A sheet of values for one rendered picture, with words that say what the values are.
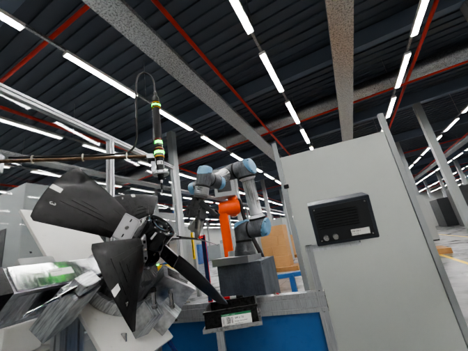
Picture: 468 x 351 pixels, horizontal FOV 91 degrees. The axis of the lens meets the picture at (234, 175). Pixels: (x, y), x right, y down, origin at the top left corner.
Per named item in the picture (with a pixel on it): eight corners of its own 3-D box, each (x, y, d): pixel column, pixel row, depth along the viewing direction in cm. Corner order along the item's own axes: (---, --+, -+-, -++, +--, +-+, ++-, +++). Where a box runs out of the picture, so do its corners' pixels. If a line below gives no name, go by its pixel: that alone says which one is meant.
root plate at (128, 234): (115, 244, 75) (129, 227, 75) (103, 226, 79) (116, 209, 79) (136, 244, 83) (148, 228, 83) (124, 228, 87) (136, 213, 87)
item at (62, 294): (127, 264, 78) (23, 324, 44) (123, 260, 79) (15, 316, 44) (131, 260, 78) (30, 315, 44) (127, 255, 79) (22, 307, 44)
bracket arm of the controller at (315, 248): (306, 253, 108) (304, 246, 109) (306, 252, 111) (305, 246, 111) (361, 244, 101) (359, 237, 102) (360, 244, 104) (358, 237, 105)
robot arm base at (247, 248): (242, 255, 169) (240, 241, 172) (260, 253, 161) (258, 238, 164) (230, 257, 157) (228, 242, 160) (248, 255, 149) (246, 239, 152)
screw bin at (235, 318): (204, 333, 89) (202, 313, 91) (211, 320, 105) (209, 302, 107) (260, 324, 89) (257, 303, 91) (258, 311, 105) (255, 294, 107)
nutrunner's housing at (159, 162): (156, 179, 99) (150, 89, 112) (156, 182, 102) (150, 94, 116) (166, 178, 100) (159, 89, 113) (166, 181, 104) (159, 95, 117)
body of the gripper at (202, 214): (191, 219, 121) (196, 196, 124) (206, 220, 118) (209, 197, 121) (184, 217, 114) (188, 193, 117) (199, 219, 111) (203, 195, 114)
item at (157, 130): (154, 146, 104) (152, 106, 110) (154, 150, 107) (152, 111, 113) (163, 146, 105) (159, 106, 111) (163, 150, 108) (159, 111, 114)
